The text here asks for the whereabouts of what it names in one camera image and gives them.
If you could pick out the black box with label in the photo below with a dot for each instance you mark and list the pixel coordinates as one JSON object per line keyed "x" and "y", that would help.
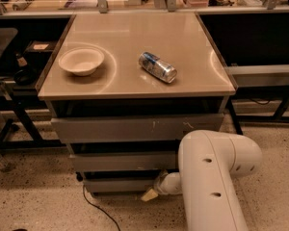
{"x": 41, "y": 46}

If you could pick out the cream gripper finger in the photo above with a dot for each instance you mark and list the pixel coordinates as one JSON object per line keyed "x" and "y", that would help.
{"x": 149, "y": 195}

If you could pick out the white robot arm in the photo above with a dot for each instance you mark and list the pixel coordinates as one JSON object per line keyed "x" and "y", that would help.
{"x": 207, "y": 162}

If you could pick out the grey bottom drawer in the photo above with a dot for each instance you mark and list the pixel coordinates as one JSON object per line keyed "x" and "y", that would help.
{"x": 118, "y": 185}

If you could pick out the white paper bowl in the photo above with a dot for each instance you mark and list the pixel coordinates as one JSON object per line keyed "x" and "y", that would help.
{"x": 81, "y": 61}

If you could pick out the grey top drawer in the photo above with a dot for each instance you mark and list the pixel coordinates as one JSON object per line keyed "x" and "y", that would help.
{"x": 132, "y": 128}

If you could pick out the grey drawer cabinet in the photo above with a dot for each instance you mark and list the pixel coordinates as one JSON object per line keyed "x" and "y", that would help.
{"x": 121, "y": 87}

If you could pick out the silver blue drink can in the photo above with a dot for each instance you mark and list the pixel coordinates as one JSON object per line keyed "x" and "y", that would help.
{"x": 157, "y": 67}

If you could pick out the grey drawer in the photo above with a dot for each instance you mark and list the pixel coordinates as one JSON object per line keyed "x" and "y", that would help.
{"x": 132, "y": 128}
{"x": 124, "y": 161}
{"x": 118, "y": 185}

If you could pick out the grey middle drawer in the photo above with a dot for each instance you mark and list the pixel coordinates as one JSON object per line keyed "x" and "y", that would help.
{"x": 124, "y": 161}

